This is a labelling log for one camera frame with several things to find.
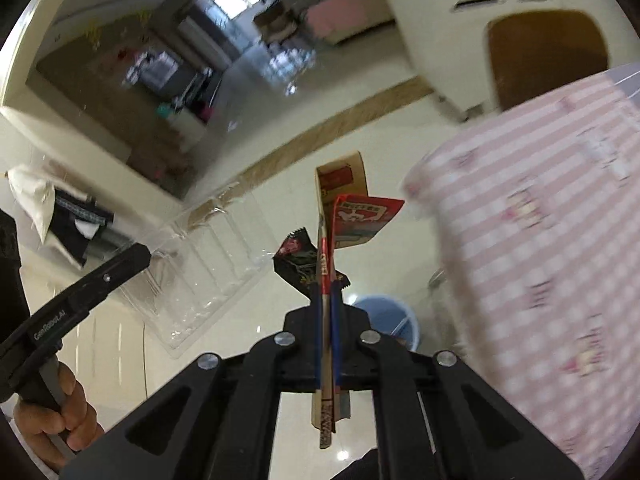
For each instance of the clear plastic tray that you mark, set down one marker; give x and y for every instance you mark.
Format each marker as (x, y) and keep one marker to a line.
(210, 270)

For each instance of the flat screen television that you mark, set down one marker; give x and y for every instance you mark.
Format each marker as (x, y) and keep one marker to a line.
(160, 75)

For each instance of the brown dining chair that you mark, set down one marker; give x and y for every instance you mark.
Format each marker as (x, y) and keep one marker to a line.
(545, 55)

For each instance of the wooden living room chair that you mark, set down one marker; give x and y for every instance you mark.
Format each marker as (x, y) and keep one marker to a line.
(272, 22)

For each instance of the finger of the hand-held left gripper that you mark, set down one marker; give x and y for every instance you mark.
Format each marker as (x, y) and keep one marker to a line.
(112, 272)

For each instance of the white cloth bag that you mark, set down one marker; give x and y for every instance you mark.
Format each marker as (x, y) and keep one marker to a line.
(32, 200)

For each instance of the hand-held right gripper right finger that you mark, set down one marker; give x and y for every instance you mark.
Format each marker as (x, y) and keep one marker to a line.
(338, 345)

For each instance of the white sideboard cabinet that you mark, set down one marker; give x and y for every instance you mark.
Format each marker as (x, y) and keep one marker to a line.
(450, 20)

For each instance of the pink checked tablecloth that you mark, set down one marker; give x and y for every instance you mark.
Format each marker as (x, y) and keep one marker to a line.
(540, 240)

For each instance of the red snack wrapper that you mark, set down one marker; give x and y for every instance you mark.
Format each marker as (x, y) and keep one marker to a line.
(362, 220)

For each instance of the red snack packet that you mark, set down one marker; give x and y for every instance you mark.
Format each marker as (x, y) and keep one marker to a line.
(340, 180)

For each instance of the person's left hand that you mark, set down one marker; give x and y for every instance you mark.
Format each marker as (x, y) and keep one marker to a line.
(75, 420)

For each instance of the black jacket white stripes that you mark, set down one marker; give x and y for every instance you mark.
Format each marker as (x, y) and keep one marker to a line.
(80, 225)

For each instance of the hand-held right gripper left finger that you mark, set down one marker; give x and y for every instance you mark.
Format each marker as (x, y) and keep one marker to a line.
(300, 350)

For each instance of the blue plastic waste bin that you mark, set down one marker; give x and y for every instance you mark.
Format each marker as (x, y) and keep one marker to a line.
(385, 317)

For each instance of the pink blanket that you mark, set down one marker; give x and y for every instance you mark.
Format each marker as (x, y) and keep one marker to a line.
(345, 17)

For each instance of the black snack wrapper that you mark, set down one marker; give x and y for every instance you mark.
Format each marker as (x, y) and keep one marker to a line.
(297, 260)

